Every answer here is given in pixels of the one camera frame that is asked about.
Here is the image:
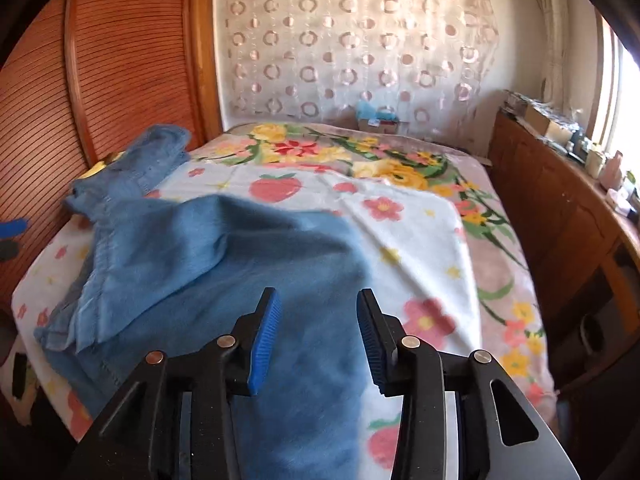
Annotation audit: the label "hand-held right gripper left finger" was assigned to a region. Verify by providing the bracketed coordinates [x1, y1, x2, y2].
[70, 287, 282, 480]

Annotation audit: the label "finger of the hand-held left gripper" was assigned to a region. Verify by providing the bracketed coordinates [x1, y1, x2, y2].
[0, 218, 30, 239]

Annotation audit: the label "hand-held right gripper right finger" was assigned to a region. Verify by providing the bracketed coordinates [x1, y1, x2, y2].
[356, 288, 581, 480]

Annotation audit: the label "blue denim pants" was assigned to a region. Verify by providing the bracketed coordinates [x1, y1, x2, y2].
[34, 124, 382, 480]

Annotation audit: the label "yellow plush toy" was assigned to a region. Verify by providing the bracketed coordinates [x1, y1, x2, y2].
[81, 152, 126, 180]

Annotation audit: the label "white strawberry print blanket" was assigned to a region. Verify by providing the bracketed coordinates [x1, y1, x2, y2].
[10, 160, 484, 480]

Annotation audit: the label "wooden louvered wardrobe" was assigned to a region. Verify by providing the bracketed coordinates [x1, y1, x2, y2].
[0, 0, 224, 302]

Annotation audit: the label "wooden cabinet counter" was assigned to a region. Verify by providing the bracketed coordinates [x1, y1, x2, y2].
[486, 91, 640, 397]

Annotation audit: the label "cardboard box with blue items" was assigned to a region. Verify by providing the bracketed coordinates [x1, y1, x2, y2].
[355, 101, 401, 134]

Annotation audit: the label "open cardboard box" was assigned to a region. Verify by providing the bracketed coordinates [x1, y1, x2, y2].
[522, 107, 572, 144]

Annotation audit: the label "pink tissue box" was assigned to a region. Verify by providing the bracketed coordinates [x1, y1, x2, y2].
[606, 187, 634, 214]

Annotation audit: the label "white jar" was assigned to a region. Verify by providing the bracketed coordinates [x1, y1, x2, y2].
[585, 147, 607, 179]

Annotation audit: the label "pink bottle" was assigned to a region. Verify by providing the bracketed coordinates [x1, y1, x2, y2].
[602, 151, 624, 189]

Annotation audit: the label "circle patterned sheer curtain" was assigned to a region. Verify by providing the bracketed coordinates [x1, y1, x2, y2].
[212, 0, 502, 144]

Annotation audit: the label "wooden framed window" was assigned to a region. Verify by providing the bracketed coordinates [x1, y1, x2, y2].
[585, 5, 640, 177]

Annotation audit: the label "beige window curtain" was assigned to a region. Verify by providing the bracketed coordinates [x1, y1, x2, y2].
[536, 0, 577, 111]

